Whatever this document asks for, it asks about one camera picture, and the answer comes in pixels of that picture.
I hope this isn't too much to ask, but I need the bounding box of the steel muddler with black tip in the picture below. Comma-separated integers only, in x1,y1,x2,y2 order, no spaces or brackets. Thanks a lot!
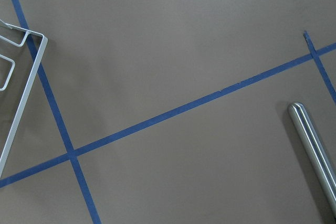
288,102,335,213

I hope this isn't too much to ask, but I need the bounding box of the white wire cup rack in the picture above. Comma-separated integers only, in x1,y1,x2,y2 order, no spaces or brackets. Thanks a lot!
1,20,48,174

